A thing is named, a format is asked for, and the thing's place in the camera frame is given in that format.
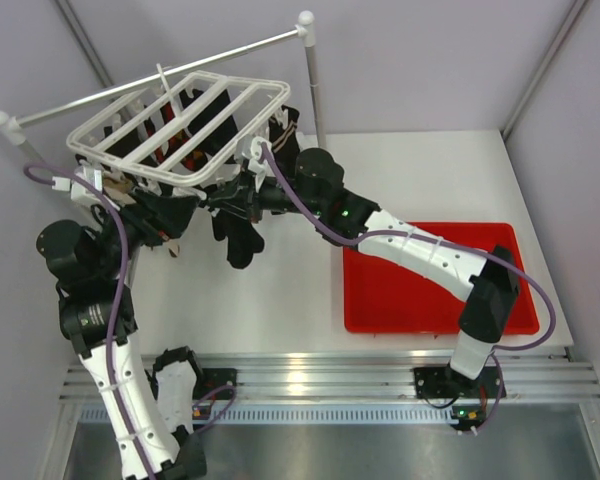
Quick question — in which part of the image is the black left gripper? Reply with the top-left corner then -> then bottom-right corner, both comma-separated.
94,184 -> 199,276

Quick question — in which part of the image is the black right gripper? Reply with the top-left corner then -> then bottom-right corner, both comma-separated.
209,167 -> 325,225

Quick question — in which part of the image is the black sock with white stripes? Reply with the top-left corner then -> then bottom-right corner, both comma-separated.
212,210 -> 265,270

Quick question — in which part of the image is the white plastic clip hanger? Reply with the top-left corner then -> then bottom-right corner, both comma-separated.
66,70 -> 291,189

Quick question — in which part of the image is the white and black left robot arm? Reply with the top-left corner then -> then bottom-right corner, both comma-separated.
36,193 -> 207,479

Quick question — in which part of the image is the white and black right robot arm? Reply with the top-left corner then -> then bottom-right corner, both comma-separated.
209,146 -> 520,397

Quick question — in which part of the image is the black sock with tan stripes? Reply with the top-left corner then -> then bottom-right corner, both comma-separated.
268,105 -> 300,174

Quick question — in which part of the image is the black argyle patterned sock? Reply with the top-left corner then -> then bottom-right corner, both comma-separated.
142,89 -> 208,172

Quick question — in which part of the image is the plain black hanging sock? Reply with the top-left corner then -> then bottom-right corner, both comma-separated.
184,87 -> 241,156

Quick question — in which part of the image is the red plastic tray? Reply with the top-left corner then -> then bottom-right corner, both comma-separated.
343,222 -> 524,335

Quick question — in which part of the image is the metal drying rack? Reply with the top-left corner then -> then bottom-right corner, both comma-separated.
0,11 -> 327,192

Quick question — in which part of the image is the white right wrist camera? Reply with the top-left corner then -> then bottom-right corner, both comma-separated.
235,135 -> 271,175

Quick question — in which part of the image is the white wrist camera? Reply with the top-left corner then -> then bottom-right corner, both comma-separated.
235,135 -> 271,175
52,166 -> 117,208

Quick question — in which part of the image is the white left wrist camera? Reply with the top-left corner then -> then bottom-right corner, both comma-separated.
52,166 -> 117,208

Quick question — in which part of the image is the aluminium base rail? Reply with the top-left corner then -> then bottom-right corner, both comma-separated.
59,349 -> 600,425

